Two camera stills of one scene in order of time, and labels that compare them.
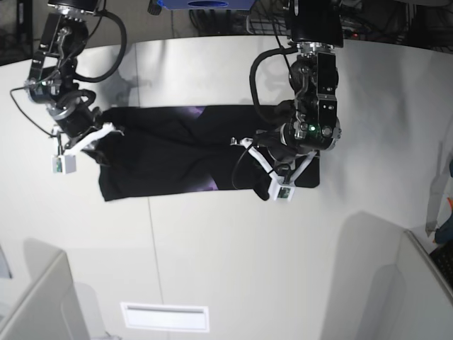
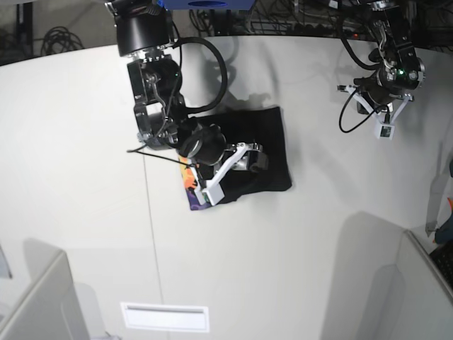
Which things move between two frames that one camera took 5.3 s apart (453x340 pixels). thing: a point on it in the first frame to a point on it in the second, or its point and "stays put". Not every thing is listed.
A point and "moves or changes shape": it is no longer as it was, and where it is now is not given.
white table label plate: x=165 y=316 stays put
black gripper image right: x=282 y=154 to x=372 y=90
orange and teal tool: x=444 y=234 stays put
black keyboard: x=443 y=256 stays put
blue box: x=205 y=4 stays put
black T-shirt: x=165 y=150 moves or changes shape
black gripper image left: x=73 y=119 to x=207 y=144
